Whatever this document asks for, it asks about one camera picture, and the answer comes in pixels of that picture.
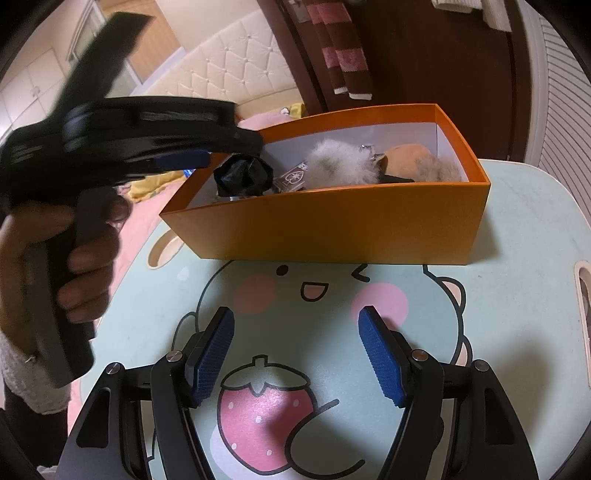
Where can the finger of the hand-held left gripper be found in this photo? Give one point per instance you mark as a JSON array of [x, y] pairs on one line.
[[244, 141], [182, 159]]

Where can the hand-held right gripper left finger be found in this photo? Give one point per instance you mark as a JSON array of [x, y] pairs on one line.
[[212, 355]]

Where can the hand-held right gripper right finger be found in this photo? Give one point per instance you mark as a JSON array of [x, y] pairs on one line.
[[383, 355]]

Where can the black satin lace cloth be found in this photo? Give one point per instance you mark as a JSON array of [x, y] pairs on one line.
[[242, 177]]

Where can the orange cardboard box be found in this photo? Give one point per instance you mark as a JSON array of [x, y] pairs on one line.
[[323, 226]]

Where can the grey fur pompom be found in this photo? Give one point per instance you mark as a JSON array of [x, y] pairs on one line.
[[441, 168]]

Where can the person's left hand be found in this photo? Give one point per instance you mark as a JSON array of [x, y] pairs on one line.
[[92, 267]]

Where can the large yellow pillow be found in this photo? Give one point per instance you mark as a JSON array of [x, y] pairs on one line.
[[147, 184]]

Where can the brown card box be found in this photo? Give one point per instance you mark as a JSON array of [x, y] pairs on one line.
[[291, 177]]

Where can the small yellow pillow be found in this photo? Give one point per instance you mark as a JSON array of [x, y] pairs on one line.
[[296, 110]]

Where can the cream tufted headboard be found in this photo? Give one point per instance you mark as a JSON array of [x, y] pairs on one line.
[[231, 60]]

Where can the white fluffy pompom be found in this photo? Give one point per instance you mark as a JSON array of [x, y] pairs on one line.
[[332, 164]]

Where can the brown pink striped scarf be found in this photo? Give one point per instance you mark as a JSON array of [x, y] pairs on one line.
[[346, 60]]

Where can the brown plush toy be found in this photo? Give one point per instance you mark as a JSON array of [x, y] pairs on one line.
[[406, 154]]

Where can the dark brown door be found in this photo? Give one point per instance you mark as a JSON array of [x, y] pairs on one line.
[[415, 55]]

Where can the white louvered closet door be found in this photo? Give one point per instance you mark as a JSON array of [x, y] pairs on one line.
[[563, 92]]

